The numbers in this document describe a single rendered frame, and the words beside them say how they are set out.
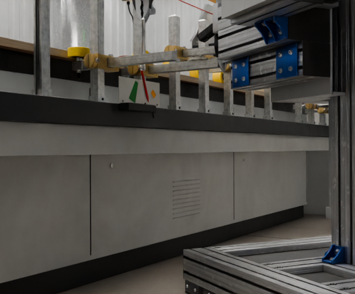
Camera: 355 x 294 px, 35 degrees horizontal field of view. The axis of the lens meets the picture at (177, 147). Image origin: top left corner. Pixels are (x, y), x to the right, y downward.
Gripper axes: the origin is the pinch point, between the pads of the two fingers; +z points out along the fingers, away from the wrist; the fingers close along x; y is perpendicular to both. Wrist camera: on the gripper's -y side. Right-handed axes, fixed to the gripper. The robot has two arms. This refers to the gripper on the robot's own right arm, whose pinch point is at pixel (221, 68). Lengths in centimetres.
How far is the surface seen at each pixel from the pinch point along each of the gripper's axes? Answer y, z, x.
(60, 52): -49, -6, -30
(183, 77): -49, -6, 54
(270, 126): -29, 17, 115
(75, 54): -44, -5, -29
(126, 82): -30.8, 4.6, -15.4
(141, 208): -53, 56, 24
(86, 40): -319, -91, 289
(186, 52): -28.9, -11.9, 23.4
